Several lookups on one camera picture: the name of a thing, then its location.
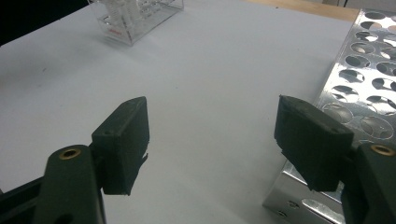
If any clear acrylic test tube rack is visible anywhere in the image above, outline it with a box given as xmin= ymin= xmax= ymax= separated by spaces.
xmin=88 ymin=0 xmax=185 ymax=47

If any metal test tube rack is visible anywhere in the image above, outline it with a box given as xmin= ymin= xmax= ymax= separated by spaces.
xmin=262 ymin=8 xmax=396 ymax=224

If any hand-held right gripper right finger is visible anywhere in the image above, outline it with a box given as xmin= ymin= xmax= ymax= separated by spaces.
xmin=273 ymin=94 xmax=355 ymax=192

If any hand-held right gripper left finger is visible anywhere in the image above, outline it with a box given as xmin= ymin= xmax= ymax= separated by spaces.
xmin=91 ymin=95 xmax=151 ymax=197

